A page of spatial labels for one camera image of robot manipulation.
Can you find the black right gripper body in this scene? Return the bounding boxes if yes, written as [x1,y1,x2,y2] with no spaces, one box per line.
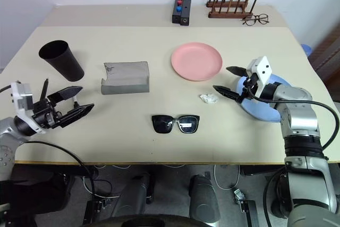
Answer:
[238,73,260,104]

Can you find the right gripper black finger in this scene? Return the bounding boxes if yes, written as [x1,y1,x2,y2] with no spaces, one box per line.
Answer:
[226,65,248,78]
[212,85,243,104]

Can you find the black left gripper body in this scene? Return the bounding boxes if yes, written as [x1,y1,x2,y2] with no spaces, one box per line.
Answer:
[31,96,64,130]

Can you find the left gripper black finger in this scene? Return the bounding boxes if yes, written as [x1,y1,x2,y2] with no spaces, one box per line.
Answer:
[56,103,95,129]
[47,86,84,103]

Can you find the black sunglasses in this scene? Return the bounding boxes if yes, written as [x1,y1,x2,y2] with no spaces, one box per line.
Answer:
[151,114,200,134]

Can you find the crumpled white paper ball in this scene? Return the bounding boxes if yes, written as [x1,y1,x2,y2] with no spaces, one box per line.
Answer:
[199,93,219,105]

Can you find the light blue round plate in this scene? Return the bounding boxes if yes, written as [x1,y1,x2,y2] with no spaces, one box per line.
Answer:
[237,74,293,123]

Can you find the black plastic cup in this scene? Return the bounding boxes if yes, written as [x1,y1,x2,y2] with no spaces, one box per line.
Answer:
[38,40,85,82]

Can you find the pink round plate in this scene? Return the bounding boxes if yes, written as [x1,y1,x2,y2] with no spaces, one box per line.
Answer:
[171,42,223,82]

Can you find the brown-rimmed clear eyeglasses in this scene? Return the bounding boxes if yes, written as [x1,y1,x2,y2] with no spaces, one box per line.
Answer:
[242,13,270,27]

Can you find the brown wooden plate rack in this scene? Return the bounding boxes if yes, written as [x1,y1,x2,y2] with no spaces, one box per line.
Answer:
[206,0,259,19]

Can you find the light blue plastic object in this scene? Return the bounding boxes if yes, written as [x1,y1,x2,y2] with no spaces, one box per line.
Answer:
[301,44,313,57]

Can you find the black box with round hole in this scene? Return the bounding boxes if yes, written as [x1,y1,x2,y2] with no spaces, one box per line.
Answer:
[180,0,192,27]

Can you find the ribbed cabinet side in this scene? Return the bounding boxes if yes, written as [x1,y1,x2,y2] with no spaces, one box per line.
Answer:
[309,26,340,84]

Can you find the black box with coloured buttons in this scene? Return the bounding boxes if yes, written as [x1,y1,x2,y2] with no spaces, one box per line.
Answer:
[172,0,184,24]

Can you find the dark rounded shape under table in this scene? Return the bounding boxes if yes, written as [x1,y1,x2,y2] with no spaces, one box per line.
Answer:
[188,174,222,221]
[116,171,156,221]

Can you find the black floor foot bar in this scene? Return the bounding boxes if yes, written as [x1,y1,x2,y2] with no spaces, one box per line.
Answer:
[240,199,260,227]

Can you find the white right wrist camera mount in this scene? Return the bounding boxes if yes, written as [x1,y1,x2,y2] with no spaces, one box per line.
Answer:
[245,56,273,100]

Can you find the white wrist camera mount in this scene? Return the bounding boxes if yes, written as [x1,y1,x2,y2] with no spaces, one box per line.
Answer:
[10,81,46,135]
[245,56,273,100]

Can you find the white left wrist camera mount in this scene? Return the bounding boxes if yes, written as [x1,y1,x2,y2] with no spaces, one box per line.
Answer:
[10,81,46,135]

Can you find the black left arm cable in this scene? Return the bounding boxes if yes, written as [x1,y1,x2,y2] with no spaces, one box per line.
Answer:
[0,85,96,198]

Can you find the white floor cable loop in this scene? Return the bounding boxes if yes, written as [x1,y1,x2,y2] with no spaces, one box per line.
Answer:
[213,164,239,191]

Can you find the metal caster bracket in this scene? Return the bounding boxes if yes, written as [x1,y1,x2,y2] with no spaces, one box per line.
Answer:
[233,188,247,212]

